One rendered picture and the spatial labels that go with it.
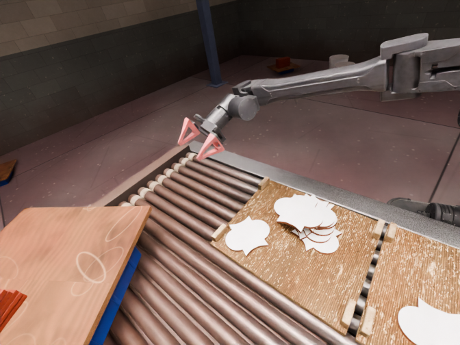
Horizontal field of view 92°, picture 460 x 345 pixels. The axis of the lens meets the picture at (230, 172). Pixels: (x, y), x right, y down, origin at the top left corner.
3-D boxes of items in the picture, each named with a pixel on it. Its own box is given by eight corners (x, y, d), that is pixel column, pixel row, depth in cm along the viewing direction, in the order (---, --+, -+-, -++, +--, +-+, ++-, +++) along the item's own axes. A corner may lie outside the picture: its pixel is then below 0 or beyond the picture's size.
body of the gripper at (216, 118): (212, 131, 59) (231, 111, 59) (191, 117, 65) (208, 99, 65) (222, 144, 64) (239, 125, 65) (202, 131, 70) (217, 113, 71)
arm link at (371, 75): (422, 87, 46) (428, 29, 40) (421, 100, 43) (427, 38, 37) (250, 107, 73) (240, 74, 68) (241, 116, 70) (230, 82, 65)
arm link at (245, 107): (254, 106, 72) (246, 79, 67) (278, 109, 62) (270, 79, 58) (224, 124, 68) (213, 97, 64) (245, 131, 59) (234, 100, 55)
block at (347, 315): (347, 300, 53) (349, 296, 52) (355, 306, 52) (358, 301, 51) (338, 324, 50) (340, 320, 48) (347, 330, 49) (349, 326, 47)
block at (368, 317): (365, 308, 52) (367, 304, 50) (374, 313, 51) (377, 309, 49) (357, 334, 48) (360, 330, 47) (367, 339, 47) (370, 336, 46)
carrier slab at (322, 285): (267, 181, 91) (267, 179, 90) (382, 226, 68) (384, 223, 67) (210, 246, 72) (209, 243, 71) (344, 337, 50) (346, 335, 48)
